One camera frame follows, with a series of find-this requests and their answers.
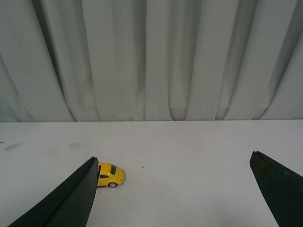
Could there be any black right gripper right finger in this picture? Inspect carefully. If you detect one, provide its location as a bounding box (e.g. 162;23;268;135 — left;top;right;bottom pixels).
250;151;303;227

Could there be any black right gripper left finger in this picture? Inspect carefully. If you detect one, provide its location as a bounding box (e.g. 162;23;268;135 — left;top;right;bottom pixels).
10;157;99;227

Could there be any yellow beetle toy car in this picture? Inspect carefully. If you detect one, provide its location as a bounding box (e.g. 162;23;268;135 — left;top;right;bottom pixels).
97;162;125;188

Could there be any white pleated curtain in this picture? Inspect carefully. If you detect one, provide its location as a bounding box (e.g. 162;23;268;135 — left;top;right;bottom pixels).
0;0;303;122

